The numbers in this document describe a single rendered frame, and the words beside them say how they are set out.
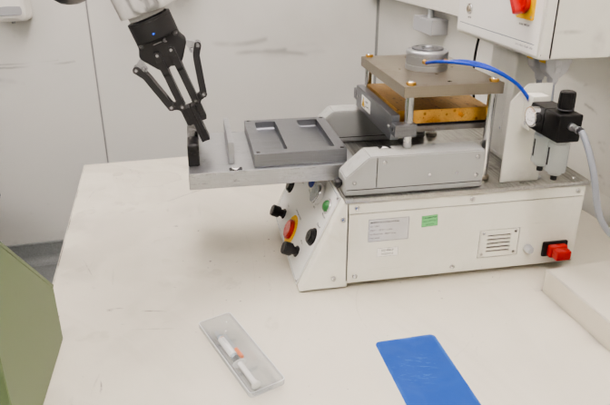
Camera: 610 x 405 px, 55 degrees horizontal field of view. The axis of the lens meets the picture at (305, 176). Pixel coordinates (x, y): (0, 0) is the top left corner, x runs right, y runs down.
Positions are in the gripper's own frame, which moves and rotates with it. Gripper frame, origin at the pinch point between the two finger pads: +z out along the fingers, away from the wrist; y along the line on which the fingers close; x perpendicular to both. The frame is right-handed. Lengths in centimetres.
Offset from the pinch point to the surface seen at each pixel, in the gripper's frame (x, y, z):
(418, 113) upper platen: 10.6, -36.7, 11.0
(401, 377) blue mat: 41, -15, 35
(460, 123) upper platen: 10.4, -43.6, 16.0
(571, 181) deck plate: 17, -58, 32
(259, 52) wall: -145, -21, 23
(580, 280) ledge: 29, -51, 44
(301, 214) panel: 1.9, -10.8, 25.0
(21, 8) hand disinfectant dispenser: -130, 54, -27
